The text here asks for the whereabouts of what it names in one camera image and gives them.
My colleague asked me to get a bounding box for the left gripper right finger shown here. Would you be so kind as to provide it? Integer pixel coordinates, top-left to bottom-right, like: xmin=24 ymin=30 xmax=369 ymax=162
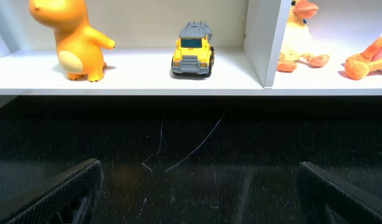
xmin=296 ymin=161 xmax=382 ymax=224

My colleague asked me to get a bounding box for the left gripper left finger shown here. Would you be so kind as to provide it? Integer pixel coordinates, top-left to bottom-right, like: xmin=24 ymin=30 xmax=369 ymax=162
xmin=0 ymin=157 xmax=105 ymax=224

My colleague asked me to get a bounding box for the white plush duck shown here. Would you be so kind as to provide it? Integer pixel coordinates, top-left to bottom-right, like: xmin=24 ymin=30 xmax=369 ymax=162
xmin=344 ymin=26 xmax=382 ymax=81

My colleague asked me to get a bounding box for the white shelf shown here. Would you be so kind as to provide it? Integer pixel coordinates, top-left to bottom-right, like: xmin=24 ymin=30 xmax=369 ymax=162
xmin=0 ymin=0 xmax=382 ymax=114

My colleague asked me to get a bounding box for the orange dinosaur toy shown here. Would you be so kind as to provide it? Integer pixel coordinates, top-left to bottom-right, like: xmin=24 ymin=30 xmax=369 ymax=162
xmin=28 ymin=0 xmax=116 ymax=83

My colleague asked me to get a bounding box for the yellow plush duck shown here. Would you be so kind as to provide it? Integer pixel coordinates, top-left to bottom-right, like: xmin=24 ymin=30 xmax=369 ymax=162
xmin=276 ymin=0 xmax=331 ymax=73

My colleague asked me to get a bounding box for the grey and yellow toy truck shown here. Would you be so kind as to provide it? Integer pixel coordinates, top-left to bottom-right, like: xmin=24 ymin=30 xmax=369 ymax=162
xmin=170 ymin=21 xmax=216 ymax=78

